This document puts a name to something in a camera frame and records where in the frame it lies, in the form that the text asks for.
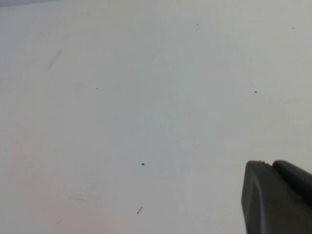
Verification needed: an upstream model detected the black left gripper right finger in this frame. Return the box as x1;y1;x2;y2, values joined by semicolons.
272;159;312;207

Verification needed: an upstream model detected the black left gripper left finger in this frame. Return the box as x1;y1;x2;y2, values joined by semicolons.
241;160;312;234

